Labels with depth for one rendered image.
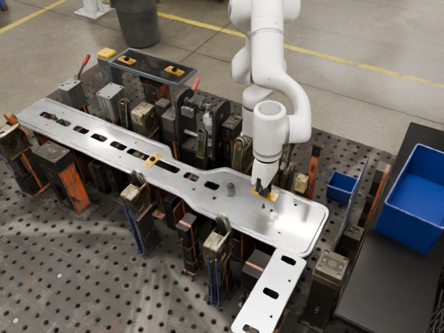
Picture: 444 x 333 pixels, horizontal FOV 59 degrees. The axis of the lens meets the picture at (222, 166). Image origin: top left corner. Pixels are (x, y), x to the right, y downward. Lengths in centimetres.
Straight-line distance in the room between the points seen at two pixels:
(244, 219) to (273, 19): 61
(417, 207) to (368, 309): 41
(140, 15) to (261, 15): 313
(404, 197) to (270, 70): 63
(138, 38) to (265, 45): 329
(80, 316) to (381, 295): 100
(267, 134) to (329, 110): 241
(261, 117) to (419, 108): 276
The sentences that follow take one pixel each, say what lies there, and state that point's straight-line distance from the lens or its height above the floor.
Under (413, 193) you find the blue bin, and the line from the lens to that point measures 144.
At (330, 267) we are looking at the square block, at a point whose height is 106.
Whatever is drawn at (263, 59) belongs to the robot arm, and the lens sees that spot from 109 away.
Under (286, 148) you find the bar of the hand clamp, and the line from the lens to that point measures 132.
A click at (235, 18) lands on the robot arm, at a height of 147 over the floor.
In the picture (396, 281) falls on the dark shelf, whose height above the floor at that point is 103.
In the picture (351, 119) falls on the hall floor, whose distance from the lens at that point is 338.
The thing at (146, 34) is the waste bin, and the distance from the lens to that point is 432.
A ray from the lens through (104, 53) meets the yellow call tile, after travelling 190.
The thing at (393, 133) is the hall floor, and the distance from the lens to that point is 334.
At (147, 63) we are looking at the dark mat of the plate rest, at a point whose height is 116.
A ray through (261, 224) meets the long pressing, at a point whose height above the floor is 100.
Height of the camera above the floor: 203
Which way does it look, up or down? 45 degrees down
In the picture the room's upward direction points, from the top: 3 degrees counter-clockwise
